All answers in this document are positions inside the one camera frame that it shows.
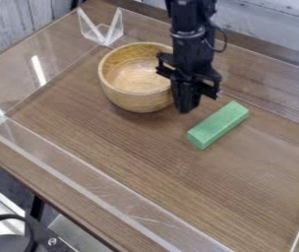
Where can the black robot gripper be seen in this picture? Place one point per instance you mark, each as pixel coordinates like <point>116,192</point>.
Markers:
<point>188,68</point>

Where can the green rectangular block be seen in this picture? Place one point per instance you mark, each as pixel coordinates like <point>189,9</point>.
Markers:
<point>216,125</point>

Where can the light wooden bowl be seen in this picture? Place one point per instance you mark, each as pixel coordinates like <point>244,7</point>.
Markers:
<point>130,84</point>

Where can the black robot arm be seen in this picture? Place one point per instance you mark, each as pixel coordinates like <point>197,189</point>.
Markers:
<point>191,15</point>

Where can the black metal table leg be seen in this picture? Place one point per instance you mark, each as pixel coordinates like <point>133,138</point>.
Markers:
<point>37,208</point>

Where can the clear acrylic corner bracket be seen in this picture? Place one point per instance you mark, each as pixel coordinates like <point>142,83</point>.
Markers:
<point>101,34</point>

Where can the clear acrylic tray wall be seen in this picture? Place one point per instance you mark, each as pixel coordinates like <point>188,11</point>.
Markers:
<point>120,171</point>

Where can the black metal base plate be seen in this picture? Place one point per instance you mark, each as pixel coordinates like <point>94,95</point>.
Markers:
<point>46,240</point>

